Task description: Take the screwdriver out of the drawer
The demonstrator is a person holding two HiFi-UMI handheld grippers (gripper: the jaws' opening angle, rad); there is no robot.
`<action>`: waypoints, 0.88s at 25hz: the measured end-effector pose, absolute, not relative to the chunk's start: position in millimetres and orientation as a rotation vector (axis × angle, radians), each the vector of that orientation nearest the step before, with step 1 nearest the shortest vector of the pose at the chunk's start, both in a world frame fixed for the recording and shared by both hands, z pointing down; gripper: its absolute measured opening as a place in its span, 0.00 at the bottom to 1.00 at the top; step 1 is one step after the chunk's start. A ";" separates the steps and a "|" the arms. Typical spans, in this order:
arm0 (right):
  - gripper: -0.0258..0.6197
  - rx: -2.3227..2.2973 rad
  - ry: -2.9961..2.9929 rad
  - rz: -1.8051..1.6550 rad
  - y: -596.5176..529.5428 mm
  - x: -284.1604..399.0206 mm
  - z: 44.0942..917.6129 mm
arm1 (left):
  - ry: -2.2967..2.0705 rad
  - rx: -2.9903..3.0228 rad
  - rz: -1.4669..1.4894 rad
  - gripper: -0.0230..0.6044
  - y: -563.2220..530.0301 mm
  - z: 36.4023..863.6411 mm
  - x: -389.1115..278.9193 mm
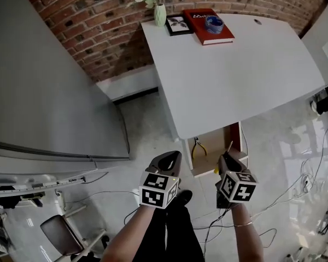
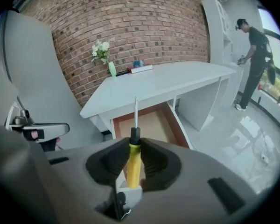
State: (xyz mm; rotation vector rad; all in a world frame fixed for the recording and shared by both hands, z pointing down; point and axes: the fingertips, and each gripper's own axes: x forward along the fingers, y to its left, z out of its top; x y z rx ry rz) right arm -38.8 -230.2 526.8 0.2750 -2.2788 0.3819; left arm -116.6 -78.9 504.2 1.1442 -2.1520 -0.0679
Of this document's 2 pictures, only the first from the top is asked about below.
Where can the person's right forearm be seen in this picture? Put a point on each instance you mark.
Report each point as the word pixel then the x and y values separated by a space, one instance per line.
pixel 247 241

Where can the person's left forearm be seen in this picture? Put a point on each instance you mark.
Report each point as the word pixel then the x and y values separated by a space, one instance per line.
pixel 128 236

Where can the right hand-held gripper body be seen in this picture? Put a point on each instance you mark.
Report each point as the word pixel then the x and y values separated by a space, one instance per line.
pixel 240 190

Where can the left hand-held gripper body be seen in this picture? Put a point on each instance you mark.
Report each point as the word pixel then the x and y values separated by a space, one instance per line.
pixel 155 190

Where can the brown seat chair white legs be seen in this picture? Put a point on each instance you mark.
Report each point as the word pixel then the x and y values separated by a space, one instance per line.
pixel 60 233

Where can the person's right black shoe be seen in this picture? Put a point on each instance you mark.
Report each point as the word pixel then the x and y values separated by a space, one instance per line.
pixel 185 196

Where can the white low ledge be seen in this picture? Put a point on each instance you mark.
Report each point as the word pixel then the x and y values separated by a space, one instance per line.
pixel 128 84

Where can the black picture frame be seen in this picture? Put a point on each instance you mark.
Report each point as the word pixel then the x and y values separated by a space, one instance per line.
pixel 179 24

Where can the red book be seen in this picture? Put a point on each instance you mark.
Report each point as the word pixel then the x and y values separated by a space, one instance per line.
pixel 218 37

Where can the blue tape roll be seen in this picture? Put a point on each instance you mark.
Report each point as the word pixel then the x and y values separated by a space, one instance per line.
pixel 208 28

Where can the person's black trousers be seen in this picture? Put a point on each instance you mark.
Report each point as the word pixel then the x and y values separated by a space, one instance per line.
pixel 180 233

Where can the grey table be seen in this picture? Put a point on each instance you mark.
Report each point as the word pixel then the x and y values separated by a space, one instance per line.
pixel 43 91

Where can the white cabinet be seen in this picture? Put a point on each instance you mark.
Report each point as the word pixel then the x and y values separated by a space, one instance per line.
pixel 317 37

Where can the white desk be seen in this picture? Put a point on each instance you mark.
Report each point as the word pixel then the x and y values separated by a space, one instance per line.
pixel 235 78

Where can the pale green vase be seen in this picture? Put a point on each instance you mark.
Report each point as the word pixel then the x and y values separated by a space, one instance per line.
pixel 160 16

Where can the wooden drawer with white front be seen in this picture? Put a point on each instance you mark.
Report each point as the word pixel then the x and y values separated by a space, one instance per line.
pixel 211 147

